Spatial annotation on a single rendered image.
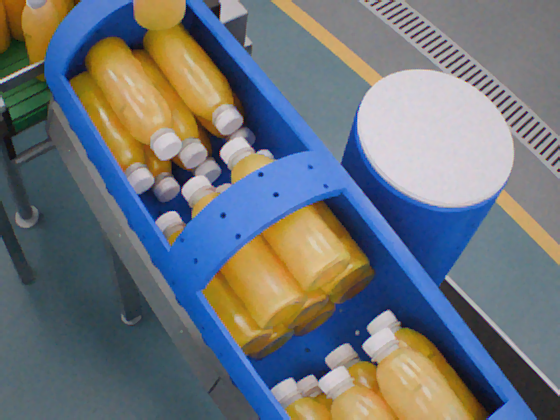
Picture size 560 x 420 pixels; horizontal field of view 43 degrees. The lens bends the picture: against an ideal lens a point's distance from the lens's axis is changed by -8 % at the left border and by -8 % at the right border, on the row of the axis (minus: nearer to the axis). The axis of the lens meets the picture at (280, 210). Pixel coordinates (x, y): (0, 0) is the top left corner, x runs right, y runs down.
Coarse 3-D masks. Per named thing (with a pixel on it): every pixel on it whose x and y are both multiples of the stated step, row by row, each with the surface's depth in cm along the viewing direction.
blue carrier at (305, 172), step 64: (128, 0) 104; (192, 0) 109; (64, 64) 106; (256, 64) 108; (256, 128) 120; (128, 192) 99; (256, 192) 90; (320, 192) 92; (192, 256) 92; (384, 256) 105; (192, 320) 98; (448, 320) 87; (256, 384) 88
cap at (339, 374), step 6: (342, 366) 90; (330, 372) 89; (336, 372) 89; (342, 372) 89; (348, 372) 90; (324, 378) 89; (330, 378) 89; (336, 378) 89; (342, 378) 89; (318, 384) 90; (324, 384) 89; (330, 384) 89; (324, 390) 90
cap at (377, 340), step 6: (384, 330) 88; (372, 336) 88; (378, 336) 88; (384, 336) 88; (390, 336) 88; (366, 342) 88; (372, 342) 88; (378, 342) 87; (384, 342) 87; (366, 348) 88; (372, 348) 88; (378, 348) 87; (372, 354) 88
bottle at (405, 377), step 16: (384, 352) 87; (400, 352) 86; (416, 352) 86; (384, 368) 86; (400, 368) 85; (416, 368) 84; (432, 368) 85; (384, 384) 85; (400, 384) 84; (416, 384) 83; (432, 384) 83; (448, 384) 85; (400, 400) 84; (416, 400) 83; (432, 400) 82; (448, 400) 83; (400, 416) 84; (416, 416) 82; (432, 416) 82; (448, 416) 81; (464, 416) 82
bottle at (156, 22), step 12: (144, 0) 95; (156, 0) 94; (168, 0) 95; (180, 0) 97; (144, 12) 97; (156, 12) 97; (168, 12) 97; (180, 12) 99; (144, 24) 99; (156, 24) 99; (168, 24) 99
